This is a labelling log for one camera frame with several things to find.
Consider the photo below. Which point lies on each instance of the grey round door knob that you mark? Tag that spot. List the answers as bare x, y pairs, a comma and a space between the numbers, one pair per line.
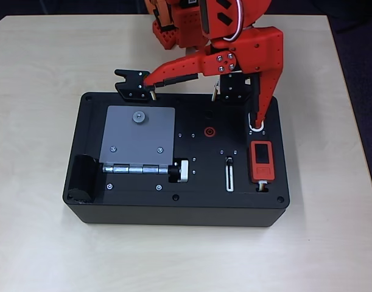
139, 117

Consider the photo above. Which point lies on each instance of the red robot arm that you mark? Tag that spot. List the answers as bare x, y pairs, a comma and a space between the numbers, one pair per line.
188, 30

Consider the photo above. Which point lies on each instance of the red banana socket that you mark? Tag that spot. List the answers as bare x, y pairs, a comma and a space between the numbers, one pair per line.
209, 131

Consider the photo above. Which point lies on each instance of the grey hinged door plate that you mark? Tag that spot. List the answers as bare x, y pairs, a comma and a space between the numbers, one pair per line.
137, 140

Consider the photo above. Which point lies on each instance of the white hinge end block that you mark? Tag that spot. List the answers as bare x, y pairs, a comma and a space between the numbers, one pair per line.
183, 171

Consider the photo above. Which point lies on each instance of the black banana socket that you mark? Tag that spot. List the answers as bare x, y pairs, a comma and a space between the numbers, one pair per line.
209, 115

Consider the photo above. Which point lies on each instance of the red printed table clamp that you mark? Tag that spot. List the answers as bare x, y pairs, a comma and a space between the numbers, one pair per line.
164, 38

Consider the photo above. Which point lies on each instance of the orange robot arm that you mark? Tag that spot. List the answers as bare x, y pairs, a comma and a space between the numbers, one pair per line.
159, 9

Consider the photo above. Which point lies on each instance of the black cylinder post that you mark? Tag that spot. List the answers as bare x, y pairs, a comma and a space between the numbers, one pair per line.
82, 176

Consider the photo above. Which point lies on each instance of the silver metal hinge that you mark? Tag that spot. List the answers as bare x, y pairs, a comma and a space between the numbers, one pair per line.
134, 169

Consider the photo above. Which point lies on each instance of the red display module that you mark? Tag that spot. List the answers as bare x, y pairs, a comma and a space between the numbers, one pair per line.
263, 173

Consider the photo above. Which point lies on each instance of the black task board box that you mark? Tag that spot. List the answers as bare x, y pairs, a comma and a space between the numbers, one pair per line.
198, 213

